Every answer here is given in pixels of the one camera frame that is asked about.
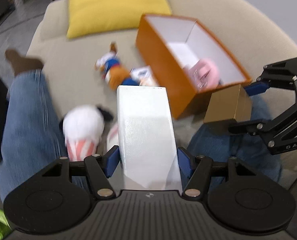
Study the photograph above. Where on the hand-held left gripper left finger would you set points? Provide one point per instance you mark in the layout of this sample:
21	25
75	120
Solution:
112	163

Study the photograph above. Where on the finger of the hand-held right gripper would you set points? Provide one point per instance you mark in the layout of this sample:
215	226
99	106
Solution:
246	127
257	88

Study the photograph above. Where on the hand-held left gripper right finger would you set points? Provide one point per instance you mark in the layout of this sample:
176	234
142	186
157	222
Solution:
184	163

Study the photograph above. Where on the small brown box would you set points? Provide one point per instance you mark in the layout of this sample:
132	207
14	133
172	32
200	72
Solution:
226	110

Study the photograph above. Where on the white pink crochet bunny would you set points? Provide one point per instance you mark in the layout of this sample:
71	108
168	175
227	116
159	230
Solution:
112	135

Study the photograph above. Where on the white rectangular box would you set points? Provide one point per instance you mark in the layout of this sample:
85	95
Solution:
146	140

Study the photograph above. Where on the white plush pink striped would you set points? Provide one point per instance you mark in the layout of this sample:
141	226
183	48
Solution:
83	126

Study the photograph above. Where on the pink fluffy pouch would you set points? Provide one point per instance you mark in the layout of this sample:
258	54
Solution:
206	71

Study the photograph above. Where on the orange cardboard box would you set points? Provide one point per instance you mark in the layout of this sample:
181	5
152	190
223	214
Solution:
168	80

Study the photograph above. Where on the brown bear plush blue shirt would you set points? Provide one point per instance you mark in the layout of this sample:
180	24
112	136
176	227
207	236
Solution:
116	73

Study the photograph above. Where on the person's right leg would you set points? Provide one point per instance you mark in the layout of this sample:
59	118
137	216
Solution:
213	142

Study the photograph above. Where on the peach printed packet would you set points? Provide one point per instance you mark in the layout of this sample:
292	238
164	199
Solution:
151	81

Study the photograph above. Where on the blue jeans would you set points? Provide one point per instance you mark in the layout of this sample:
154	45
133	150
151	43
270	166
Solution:
31	117

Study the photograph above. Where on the white packet blue label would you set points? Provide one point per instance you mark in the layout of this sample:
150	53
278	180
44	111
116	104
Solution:
138	70

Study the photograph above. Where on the beige sofa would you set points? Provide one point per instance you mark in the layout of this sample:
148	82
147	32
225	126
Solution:
76	55

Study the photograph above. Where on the brown sock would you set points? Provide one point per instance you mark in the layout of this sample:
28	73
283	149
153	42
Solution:
21	61

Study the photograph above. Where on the yellow pillow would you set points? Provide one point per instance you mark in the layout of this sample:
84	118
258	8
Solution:
113	5

